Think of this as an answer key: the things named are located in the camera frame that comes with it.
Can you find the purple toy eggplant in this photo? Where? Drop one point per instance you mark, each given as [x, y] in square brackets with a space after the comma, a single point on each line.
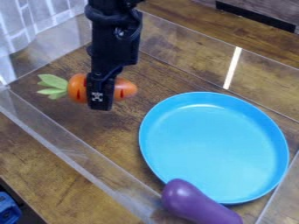
[189, 203]

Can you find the dark baseboard strip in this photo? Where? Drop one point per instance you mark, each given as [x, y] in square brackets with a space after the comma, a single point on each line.
[256, 16]

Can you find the blue plastic object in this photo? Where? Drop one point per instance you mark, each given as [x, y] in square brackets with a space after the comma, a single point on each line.
[10, 210]

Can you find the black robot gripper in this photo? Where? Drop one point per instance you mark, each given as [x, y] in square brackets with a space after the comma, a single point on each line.
[117, 30]

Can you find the orange toy carrot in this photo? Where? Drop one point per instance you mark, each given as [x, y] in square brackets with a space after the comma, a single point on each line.
[74, 88]

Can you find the blue round plastic tray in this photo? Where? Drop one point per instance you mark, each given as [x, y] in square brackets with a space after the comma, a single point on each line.
[218, 142]

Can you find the white checkered curtain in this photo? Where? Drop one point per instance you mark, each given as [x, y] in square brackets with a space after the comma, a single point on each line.
[25, 18]

